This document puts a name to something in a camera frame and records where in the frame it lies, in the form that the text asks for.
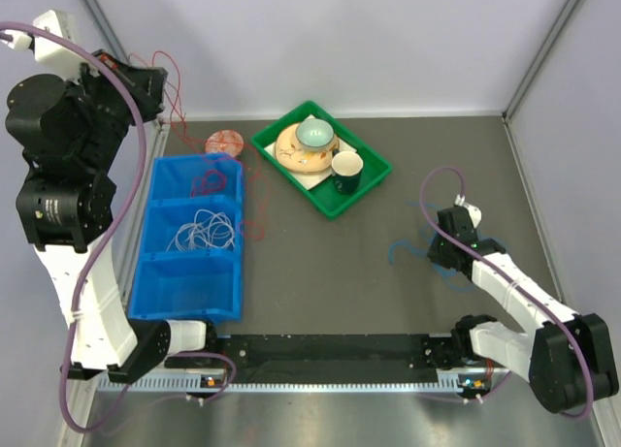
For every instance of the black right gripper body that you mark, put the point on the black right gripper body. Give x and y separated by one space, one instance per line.
439 251

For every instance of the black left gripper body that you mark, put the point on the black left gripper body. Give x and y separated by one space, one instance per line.
103 96

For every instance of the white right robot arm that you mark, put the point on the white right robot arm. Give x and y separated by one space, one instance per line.
565 357

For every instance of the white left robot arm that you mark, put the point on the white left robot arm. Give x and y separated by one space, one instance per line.
70 122

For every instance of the green plastic tray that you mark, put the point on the green plastic tray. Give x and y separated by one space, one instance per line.
324 196

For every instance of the dark green mug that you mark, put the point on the dark green mug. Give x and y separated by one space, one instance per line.
347 167

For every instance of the red patterned small plate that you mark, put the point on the red patterned small plate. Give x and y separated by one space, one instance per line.
226 141

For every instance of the light teal bowl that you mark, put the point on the light teal bowl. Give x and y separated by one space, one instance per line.
314 134

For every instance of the beige patterned bowl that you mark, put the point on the beige patterned bowl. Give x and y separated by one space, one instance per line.
290 153

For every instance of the blue plastic bin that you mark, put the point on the blue plastic bin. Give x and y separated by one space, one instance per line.
190 264

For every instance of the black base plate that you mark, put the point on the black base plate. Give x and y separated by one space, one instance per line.
327 359

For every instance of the grey slotted cable duct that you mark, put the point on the grey slotted cable duct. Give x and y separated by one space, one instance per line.
197 383

